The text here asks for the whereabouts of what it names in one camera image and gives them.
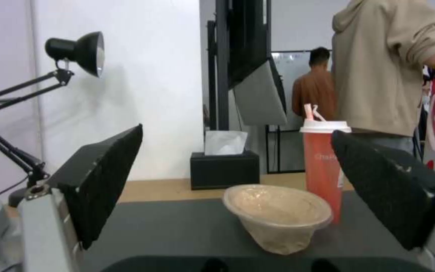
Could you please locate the person in brown top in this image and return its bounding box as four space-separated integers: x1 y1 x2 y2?
292 47 338 119

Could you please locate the dark grey desk mat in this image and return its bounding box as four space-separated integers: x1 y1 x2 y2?
81 190 422 272

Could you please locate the black articulated desk lamp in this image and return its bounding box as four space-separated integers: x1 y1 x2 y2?
0 31 105 207

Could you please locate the black monitor stand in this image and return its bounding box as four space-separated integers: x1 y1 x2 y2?
206 0 289 132

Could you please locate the white tissue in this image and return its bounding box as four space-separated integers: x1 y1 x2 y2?
204 130 249 156

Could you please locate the pink drinking straw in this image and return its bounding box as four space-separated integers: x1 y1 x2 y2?
303 104 326 123

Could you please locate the red drink cup white lid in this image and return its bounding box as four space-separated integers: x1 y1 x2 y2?
299 119 353 225

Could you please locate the beige paper pulp bowl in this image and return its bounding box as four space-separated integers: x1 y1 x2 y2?
223 184 333 255

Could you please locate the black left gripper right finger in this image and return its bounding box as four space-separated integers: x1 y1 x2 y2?
332 130 435 272

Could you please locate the person in beige top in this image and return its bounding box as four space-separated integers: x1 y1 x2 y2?
331 0 435 155

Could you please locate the black tissue box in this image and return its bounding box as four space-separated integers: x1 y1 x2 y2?
190 150 261 190

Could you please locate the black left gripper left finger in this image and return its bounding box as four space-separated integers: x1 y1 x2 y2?
0 123 144 272

